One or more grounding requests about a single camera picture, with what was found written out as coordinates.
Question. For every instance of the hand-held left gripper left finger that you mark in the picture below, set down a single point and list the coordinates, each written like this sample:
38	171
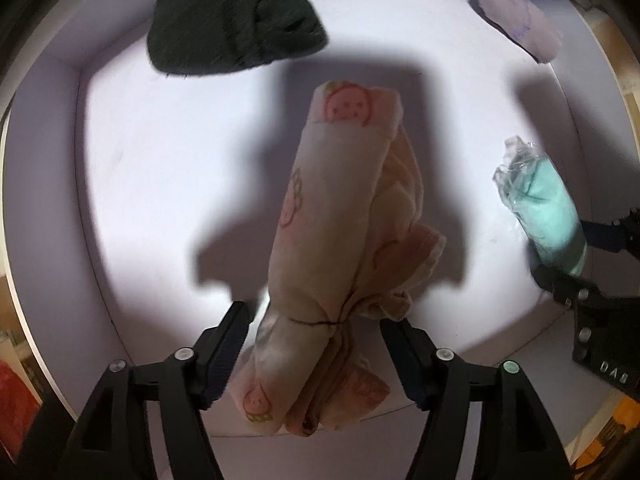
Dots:
225	350

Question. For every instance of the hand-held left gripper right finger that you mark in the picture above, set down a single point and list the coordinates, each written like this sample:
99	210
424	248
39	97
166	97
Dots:
405	360

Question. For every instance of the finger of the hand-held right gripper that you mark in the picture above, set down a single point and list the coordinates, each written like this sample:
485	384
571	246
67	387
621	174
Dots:
600	235
560	282

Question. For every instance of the teal towel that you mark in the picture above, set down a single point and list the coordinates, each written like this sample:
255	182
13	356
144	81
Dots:
550	210

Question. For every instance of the pink printed cloth roll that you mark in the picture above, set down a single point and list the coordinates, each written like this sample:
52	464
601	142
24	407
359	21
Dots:
330	210

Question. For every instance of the white drawer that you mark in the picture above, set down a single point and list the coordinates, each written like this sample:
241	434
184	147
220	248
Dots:
150	160

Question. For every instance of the lilac sock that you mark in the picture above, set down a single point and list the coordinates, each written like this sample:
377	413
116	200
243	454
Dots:
525	25

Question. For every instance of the dark knit cloth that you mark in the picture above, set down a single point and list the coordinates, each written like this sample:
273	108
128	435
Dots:
210	25

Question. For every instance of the red cloth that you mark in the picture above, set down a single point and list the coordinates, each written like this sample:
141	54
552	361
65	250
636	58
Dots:
17	395

